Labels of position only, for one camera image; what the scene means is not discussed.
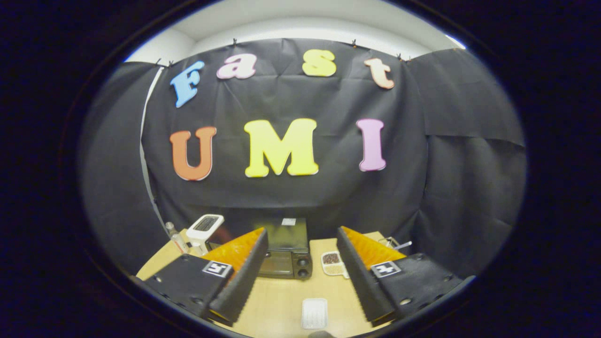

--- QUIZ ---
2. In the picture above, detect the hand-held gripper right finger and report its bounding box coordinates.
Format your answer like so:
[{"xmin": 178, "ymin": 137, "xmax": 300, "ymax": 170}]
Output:
[{"xmin": 336, "ymin": 226, "xmax": 465, "ymax": 327}]

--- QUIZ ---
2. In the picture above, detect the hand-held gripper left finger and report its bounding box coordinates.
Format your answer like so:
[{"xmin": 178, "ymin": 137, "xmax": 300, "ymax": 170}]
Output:
[{"xmin": 143, "ymin": 228, "xmax": 269, "ymax": 326}]

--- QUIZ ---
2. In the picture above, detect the black toaster oven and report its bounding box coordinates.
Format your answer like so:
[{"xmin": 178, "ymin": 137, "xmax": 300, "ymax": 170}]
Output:
[{"xmin": 254, "ymin": 217, "xmax": 313, "ymax": 280}]

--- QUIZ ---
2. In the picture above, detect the white bread toaster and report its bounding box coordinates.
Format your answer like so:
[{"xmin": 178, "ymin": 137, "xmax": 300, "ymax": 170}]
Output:
[{"xmin": 186, "ymin": 214, "xmax": 225, "ymax": 254}]

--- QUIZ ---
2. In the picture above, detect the white divided spice dish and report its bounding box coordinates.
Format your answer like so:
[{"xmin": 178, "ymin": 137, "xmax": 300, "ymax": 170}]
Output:
[{"xmin": 321, "ymin": 251, "xmax": 350, "ymax": 278}]

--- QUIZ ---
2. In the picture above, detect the small white rectangular tray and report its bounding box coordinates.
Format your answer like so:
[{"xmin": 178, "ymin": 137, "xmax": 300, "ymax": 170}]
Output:
[{"xmin": 301, "ymin": 298, "xmax": 329, "ymax": 330}]

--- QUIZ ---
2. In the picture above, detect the clear glass bottle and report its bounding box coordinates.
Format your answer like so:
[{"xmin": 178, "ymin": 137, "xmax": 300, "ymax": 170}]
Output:
[{"xmin": 165, "ymin": 222, "xmax": 188, "ymax": 255}]

